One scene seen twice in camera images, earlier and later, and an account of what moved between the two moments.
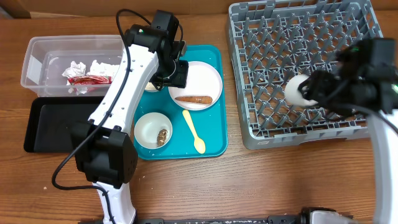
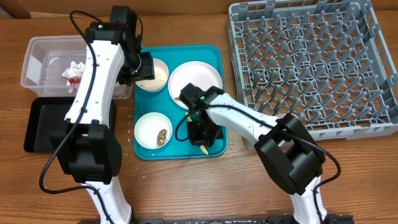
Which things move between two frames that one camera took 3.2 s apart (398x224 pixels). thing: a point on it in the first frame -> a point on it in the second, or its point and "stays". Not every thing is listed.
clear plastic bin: [71, 65] stays
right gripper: [313, 87] -> [196, 139]
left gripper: [180, 81] -> [147, 72]
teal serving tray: [195, 134] stays
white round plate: [202, 80] stays
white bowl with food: [153, 130] stays
